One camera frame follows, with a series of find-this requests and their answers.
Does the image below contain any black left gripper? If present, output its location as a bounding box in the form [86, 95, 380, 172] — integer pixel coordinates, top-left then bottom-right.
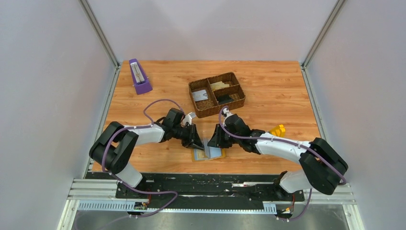
[172, 123, 206, 151]

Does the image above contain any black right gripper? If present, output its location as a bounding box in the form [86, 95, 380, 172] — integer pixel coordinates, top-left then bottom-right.
[208, 124, 241, 149]

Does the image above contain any black card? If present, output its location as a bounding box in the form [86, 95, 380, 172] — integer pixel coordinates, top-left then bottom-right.
[216, 95, 234, 104]

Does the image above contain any gold card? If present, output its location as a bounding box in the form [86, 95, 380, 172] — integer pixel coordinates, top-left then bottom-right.
[210, 82, 223, 91]
[193, 149, 209, 161]
[220, 81, 233, 89]

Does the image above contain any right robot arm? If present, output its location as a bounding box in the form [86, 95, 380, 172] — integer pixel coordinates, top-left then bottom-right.
[208, 114, 348, 200]

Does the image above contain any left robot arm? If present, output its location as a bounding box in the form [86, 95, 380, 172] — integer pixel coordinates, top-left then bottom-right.
[89, 108, 204, 198]

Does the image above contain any silver card in basket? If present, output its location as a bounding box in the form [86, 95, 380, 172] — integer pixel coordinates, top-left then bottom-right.
[192, 90, 209, 102]

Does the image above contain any gold card in basket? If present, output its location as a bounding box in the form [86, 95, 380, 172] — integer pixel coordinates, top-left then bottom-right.
[210, 82, 223, 91]

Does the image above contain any brown wicker divided basket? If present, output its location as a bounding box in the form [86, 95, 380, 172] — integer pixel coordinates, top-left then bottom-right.
[188, 72, 246, 118]

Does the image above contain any colourful toy block truck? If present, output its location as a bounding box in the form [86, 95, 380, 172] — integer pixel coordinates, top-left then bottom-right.
[270, 124, 286, 138]

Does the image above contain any purple metronome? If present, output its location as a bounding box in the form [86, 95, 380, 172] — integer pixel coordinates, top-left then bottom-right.
[129, 58, 153, 95]

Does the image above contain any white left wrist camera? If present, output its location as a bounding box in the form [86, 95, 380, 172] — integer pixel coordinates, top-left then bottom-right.
[181, 112, 196, 126]

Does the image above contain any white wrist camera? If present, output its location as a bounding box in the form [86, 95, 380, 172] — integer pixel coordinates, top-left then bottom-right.
[181, 112, 196, 126]
[221, 108, 233, 118]

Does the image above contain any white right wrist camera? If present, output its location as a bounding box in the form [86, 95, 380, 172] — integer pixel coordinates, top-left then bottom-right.
[221, 108, 233, 118]

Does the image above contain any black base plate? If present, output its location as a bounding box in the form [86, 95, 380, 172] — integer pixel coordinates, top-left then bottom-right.
[87, 172, 305, 210]

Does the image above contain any aluminium frame rail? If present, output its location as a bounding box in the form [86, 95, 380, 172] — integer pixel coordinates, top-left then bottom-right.
[57, 179, 365, 230]

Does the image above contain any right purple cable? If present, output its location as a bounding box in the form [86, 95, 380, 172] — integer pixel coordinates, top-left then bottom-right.
[219, 106, 348, 222]

